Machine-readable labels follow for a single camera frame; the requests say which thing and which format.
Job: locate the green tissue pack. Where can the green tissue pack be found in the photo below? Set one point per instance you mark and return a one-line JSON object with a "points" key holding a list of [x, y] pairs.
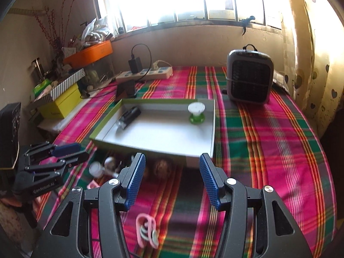
{"points": [[41, 87]]}

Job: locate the plastic bags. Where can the plastic bags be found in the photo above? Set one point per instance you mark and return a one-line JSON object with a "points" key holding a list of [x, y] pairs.
{"points": [[95, 29]]}

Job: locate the glass tank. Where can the glass tank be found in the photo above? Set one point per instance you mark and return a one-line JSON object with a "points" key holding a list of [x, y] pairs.
{"points": [[100, 68]]}

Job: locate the black speaker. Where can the black speaker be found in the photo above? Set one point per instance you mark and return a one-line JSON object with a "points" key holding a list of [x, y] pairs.
{"points": [[10, 129]]}

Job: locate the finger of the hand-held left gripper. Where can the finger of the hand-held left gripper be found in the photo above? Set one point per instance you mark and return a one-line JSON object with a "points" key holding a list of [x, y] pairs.
{"points": [[68, 149], [78, 159]]}

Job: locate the small white jar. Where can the small white jar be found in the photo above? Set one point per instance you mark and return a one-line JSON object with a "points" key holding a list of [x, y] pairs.
{"points": [[96, 169]]}

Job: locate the metal cup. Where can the metal cup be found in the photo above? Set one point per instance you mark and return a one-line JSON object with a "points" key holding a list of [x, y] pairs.
{"points": [[36, 70]]}

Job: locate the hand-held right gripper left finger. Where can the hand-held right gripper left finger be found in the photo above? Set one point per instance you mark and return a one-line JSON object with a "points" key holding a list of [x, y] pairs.
{"points": [[135, 182]]}

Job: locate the white power strip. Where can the white power strip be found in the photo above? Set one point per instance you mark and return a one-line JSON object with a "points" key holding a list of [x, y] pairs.
{"points": [[158, 74]]}

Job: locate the orange box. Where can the orange box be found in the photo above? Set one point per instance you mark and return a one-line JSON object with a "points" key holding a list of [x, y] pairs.
{"points": [[88, 55]]}

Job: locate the green cardboard box lid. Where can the green cardboard box lid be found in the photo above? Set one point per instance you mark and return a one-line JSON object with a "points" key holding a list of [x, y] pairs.
{"points": [[161, 134]]}

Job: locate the window with metal bars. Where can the window with metal bars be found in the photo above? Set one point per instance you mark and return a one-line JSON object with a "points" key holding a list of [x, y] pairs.
{"points": [[188, 0]]}

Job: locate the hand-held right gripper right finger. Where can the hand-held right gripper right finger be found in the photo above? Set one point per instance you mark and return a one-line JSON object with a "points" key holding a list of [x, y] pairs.
{"points": [[211, 182]]}

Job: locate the grey space heater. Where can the grey space heater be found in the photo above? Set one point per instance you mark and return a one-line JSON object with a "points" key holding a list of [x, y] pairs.
{"points": [[248, 76]]}

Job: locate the heart print curtain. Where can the heart print curtain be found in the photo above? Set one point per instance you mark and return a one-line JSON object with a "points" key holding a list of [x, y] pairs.
{"points": [[317, 59]]}

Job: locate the white plug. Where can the white plug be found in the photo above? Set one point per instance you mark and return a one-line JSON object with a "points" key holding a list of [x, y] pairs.
{"points": [[161, 65]]}

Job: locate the black flashlight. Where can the black flashlight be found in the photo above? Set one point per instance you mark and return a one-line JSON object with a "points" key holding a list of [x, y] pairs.
{"points": [[128, 118]]}

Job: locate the dried red branches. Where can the dried red branches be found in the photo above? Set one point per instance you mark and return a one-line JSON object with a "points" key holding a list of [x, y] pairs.
{"points": [[55, 35]]}

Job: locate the green white spool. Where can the green white spool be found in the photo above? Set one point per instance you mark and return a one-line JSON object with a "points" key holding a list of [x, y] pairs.
{"points": [[196, 113]]}

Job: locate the dark phone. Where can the dark phone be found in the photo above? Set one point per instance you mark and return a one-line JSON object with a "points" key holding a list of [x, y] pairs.
{"points": [[126, 91]]}

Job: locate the striped box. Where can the striped box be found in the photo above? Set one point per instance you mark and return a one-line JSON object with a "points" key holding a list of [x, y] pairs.
{"points": [[67, 84]]}

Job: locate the white board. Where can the white board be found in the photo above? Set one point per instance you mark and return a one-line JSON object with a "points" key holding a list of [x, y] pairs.
{"points": [[52, 126]]}

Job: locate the yellow box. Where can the yellow box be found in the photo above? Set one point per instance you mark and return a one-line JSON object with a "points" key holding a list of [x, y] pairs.
{"points": [[63, 104]]}

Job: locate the plaid blanket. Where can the plaid blanket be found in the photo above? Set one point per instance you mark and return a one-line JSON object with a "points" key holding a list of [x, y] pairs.
{"points": [[263, 153]]}

